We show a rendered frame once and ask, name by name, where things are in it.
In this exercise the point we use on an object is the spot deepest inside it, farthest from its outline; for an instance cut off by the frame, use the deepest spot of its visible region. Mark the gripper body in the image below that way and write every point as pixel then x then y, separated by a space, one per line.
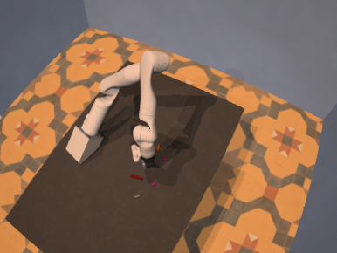
pixel 148 158

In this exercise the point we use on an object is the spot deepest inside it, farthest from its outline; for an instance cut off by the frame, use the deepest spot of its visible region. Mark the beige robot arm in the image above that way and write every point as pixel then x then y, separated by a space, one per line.
pixel 151 61

